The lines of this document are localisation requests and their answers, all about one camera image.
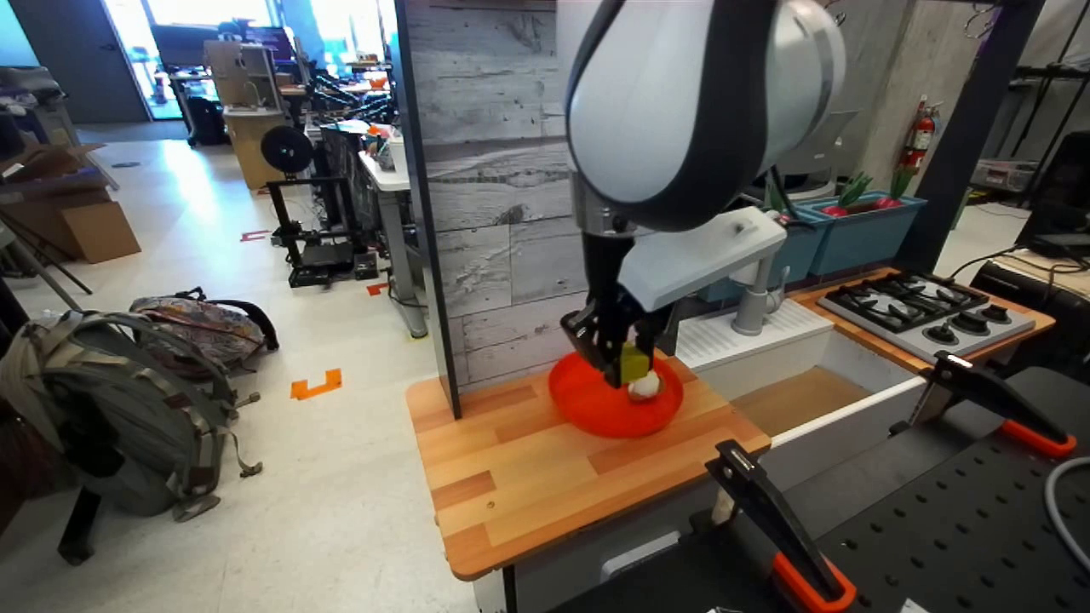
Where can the white toy on plate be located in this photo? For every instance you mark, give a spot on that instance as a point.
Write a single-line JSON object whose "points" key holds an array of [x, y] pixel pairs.
{"points": [[645, 387]]}

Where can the right orange-handled clamp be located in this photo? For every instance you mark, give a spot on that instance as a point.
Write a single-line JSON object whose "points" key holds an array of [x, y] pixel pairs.
{"points": [[954, 379]]}

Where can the left orange-handled clamp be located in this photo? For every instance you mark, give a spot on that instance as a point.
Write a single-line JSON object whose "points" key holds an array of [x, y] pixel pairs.
{"points": [[798, 568]]}

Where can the blue storage bin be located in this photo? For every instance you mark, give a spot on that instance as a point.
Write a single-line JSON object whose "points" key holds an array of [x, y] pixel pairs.
{"points": [[823, 239]]}

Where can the red fire extinguisher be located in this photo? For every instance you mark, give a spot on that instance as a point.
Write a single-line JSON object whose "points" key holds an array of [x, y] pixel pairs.
{"points": [[914, 144]]}

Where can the grey toy faucet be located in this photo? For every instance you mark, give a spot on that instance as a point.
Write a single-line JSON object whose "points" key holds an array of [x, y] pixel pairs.
{"points": [[759, 299]]}

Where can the yellow-green block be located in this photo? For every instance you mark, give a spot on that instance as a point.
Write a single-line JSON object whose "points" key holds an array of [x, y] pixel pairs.
{"points": [[632, 363]]}

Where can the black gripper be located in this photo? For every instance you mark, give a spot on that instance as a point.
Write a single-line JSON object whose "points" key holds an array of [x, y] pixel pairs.
{"points": [[612, 317]]}

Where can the wooden toy kitchen counter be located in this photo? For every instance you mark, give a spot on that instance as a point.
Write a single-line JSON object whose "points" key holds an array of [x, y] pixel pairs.
{"points": [[509, 480]]}

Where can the cardboard box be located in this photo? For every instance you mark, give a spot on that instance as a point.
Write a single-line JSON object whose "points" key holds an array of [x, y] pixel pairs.
{"points": [[59, 200]]}

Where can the grey stone backsplash panel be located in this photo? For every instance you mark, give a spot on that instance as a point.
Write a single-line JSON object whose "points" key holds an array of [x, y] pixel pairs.
{"points": [[491, 179]]}

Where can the grey backpack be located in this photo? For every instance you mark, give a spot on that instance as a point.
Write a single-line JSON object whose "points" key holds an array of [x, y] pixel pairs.
{"points": [[140, 405]]}

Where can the red plate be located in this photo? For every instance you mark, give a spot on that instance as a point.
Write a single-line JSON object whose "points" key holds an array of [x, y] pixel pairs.
{"points": [[585, 401]]}

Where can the orange-handled clamp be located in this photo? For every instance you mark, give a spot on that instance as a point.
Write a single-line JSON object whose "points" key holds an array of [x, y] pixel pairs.
{"points": [[954, 379], [798, 568]]}

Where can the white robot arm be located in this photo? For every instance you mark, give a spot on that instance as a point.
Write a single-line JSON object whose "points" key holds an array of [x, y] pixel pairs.
{"points": [[673, 115]]}

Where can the toy stove top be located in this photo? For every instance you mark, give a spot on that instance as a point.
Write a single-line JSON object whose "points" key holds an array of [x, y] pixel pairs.
{"points": [[924, 315]]}

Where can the black pegboard panel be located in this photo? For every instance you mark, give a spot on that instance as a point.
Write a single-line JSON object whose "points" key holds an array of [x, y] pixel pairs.
{"points": [[935, 519]]}

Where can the white toy sink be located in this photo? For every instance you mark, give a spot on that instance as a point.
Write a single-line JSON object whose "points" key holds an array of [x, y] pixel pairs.
{"points": [[807, 387]]}

